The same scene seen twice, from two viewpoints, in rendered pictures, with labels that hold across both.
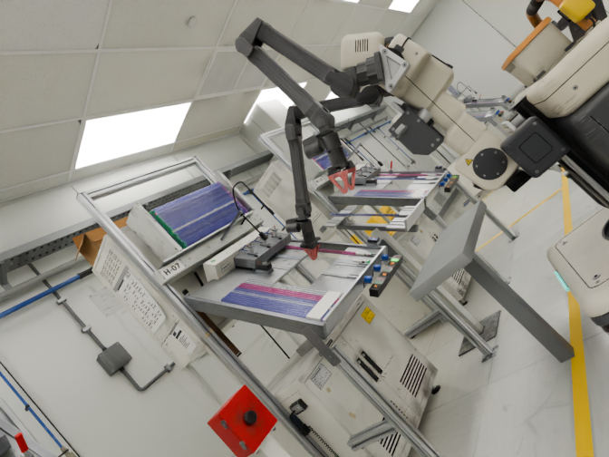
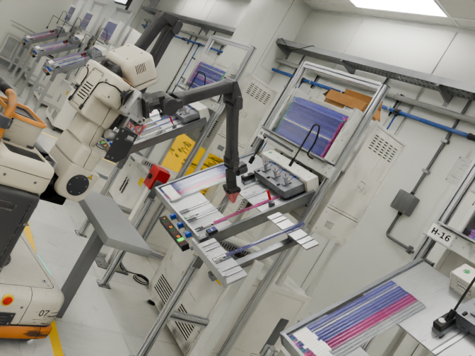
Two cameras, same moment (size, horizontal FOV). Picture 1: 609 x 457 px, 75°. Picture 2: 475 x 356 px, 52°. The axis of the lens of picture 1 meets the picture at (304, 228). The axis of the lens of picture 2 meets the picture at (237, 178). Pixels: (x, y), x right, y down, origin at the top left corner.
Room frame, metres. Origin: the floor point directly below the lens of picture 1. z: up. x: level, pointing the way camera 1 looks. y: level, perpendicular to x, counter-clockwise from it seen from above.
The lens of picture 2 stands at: (2.70, -2.51, 1.31)
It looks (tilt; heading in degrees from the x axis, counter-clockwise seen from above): 5 degrees down; 107
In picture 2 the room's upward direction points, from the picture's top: 30 degrees clockwise
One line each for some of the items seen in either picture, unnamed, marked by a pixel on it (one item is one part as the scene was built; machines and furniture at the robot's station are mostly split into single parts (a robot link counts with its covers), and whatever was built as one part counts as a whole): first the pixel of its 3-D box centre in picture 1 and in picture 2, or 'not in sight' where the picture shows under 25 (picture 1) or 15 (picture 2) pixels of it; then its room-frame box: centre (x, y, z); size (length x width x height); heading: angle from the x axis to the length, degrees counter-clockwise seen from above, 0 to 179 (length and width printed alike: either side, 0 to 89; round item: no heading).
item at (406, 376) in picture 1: (342, 402); (223, 297); (2.12, 0.49, 0.31); 0.70 x 0.65 x 0.62; 142
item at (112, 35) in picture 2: not in sight; (99, 73); (-1.60, 3.36, 0.95); 1.36 x 0.82 x 1.90; 52
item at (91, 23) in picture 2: not in sight; (78, 57); (-2.75, 4.24, 0.95); 1.37 x 0.82 x 1.90; 52
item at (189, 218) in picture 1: (199, 217); (314, 128); (2.10, 0.36, 1.52); 0.51 x 0.13 x 0.27; 142
